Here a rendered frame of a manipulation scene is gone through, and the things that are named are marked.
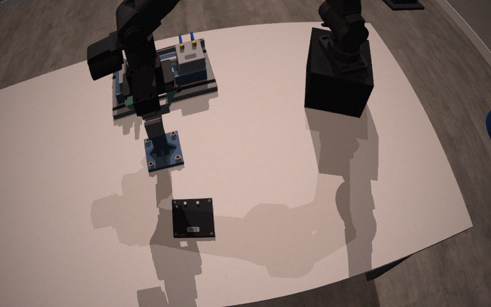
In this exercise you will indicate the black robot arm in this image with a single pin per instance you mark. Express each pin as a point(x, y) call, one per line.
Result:
point(134, 36)

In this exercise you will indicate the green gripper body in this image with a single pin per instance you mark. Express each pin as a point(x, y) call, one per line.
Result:
point(169, 78)

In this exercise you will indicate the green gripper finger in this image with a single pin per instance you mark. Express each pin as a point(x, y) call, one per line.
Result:
point(129, 103)
point(170, 96)

